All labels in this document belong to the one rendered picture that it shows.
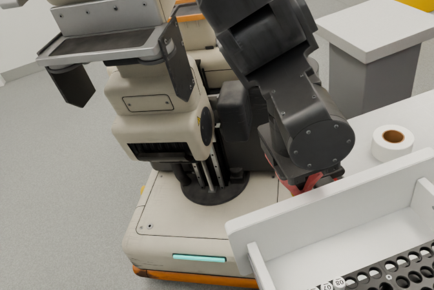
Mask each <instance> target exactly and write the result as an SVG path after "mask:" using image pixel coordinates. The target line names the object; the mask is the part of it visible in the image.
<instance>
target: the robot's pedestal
mask: <svg viewBox="0 0 434 290"><path fill-rule="evenodd" d="M315 23H316V25H317V27H318V30H317V31H316V32H315V33H316V34H318V35H319V36H320V37H322V38H324V39H325V40H327V41H329V94H330V96H331V97H332V99H333V100H334V102H335V103H336V105H337V106H338V108H339V109H340V111H341V113H342V114H343V115H344V117H345V119H346V120H348V119H351V118H354V117H357V116H360V115H363V114H365V113H368V112H371V111H374V110H376V109H380V108H382V107H385V106H388V105H391V104H394V103H396V102H399V101H402V100H405V99H408V98H410V97H411V93H412V90H413V84H414V80H415V74H416V70H417V64H418V60H419V54H420V48H421V44H422V42H424V41H427V40H429V39H432V38H434V15H432V14H429V13H427V12H424V11H421V10H419V9H416V8H413V7H411V6H408V5H405V4H402V3H399V2H397V1H394V0H369V1H366V2H364V3H360V4H359V5H355V6H352V7H350V8H346V9H344V10H341V11H339V12H335V13H333V14H330V15H328V16H324V17H321V18H319V19H315Z"/></svg>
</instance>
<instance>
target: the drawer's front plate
mask: <svg viewBox="0 0 434 290"><path fill-rule="evenodd" d="M423 177H425V178H426V179H427V180H428V181H429V182H430V183H432V184H433V180H434V150H433V149H432V148H431V147H426V148H424V149H421V150H418V151H416V152H412V153H411V154H407V155H405V156H402V157H399V158H397V159H394V160H391V161H389V162H386V163H383V164H381V165H377V166H376V167H372V168H370V169H367V170H364V171H362V172H359V173H356V174H354V175H351V176H348V177H346V178H342V179H341V180H337V181H334V182H332V183H329V184H327V185H324V186H321V187H319V188H316V189H313V190H311V191H307V192H305V193H302V194H299V195H297V196H294V197H292V198H289V199H286V200H284V201H281V202H278V203H275V204H272V205H270V206H267V207H264V208H262V209H259V210H257V211H254V212H250V213H249V214H245V215H243V216H240V217H237V218H235V219H232V220H229V221H228V222H226V223H225V230H226V233H227V236H228V239H229V242H230V245H231V249H232V252H233V255H234V258H235V260H236V264H237V266H238V270H239V272H240V274H241V275H242V276H246V275H248V274H251V273H253V271H252V269H251V266H250V263H249V259H248V255H247V253H248V252H249V251H248V248H247V244H248V243H252V242H256V244H257V246H258V248H259V250H260V253H261V255H262V258H263V260H264V262H266V261H269V260H272V259H273V258H277V257H279V256H281V255H284V254H287V253H290V252H292V251H295V250H297V249H300V248H302V247H305V246H307V245H310V244H312V243H315V242H318V241H320V240H323V239H326V238H329V237H331V236H334V235H336V234H338V233H342V232H344V231H346V230H349V229H352V228H354V227H357V226H359V225H362V224H364V223H367V222H370V221H372V220H375V219H377V218H380V217H383V216H385V215H388V214H391V213H393V212H396V211H399V210H401V209H404V208H406V207H409V206H410V205H411V201H412V197H413V193H414V190H415V186H416V182H417V180H418V179H421V178H423Z"/></svg>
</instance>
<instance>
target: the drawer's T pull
mask: <svg viewBox="0 0 434 290"><path fill-rule="evenodd" d="M344 173H345V169H344V168H343V166H340V168H339V169H338V170H336V171H335V172H331V173H329V174H326V175H323V176H322V177H321V178H320V179H319V180H318V181H317V182H316V183H315V185H314V187H313V189H316V188H319V187H321V186H324V185H327V184H329V183H332V182H334V180H333V179H334V178H337V177H340V176H342V175H344ZM307 179H308V176H307V177H305V182H302V183H299V184H297V185H296V186H297V188H298V189H299V190H300V191H301V190H302V189H303V188H304V185H305V183H306V181H307Z"/></svg>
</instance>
